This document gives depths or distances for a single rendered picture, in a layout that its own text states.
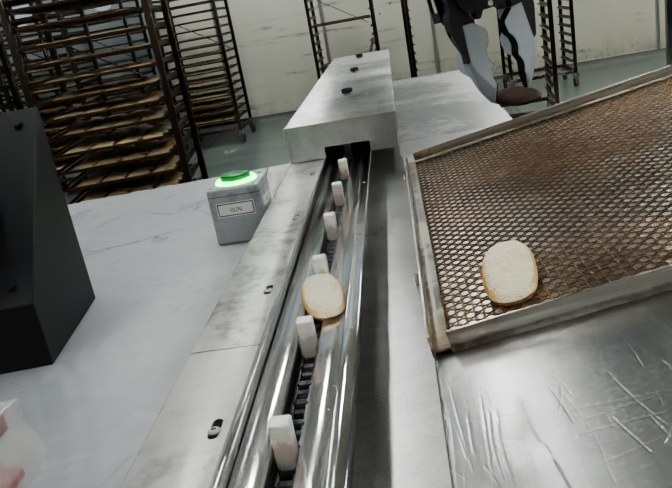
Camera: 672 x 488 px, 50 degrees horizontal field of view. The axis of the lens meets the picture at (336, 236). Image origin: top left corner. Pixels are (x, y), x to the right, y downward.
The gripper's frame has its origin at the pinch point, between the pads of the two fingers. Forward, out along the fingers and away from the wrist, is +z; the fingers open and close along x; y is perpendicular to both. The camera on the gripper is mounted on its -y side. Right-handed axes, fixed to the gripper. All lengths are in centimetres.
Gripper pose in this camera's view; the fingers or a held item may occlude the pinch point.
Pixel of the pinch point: (510, 84)
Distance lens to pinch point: 83.4
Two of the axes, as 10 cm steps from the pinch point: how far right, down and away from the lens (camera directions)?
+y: -2.4, -2.0, 9.5
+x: -9.1, 4.0, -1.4
